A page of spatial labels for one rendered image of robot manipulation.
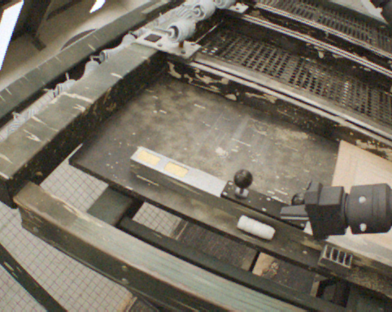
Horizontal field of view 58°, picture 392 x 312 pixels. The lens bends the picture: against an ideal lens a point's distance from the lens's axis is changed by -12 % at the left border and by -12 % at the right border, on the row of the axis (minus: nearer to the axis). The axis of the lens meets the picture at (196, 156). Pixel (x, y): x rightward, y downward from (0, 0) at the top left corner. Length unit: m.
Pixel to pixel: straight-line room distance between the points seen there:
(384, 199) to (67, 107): 0.72
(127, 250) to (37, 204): 0.21
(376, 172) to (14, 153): 0.95
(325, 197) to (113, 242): 0.39
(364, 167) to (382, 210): 0.50
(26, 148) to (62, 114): 0.14
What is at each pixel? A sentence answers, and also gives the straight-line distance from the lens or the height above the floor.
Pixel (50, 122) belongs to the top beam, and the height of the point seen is 1.90.
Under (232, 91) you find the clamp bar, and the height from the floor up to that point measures 1.61.
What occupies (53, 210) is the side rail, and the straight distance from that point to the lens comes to 0.80.
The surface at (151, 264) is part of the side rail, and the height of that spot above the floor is 1.56.
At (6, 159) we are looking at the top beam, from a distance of 0.85.
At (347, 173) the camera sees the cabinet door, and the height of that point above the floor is 1.27.
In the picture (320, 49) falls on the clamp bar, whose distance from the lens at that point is 1.64.
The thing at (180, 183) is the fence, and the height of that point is 1.59.
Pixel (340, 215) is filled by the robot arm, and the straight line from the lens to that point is 0.68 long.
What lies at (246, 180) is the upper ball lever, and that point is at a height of 1.54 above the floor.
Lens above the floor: 1.77
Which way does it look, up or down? 10 degrees down
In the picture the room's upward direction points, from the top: 44 degrees counter-clockwise
